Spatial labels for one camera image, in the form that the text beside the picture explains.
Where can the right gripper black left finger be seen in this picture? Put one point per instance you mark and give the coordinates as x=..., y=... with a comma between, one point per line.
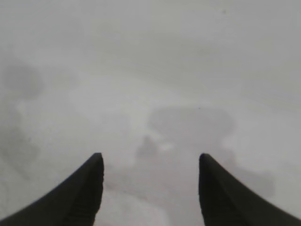
x=75, y=200

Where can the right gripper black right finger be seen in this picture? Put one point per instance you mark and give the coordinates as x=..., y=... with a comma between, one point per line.
x=223, y=202

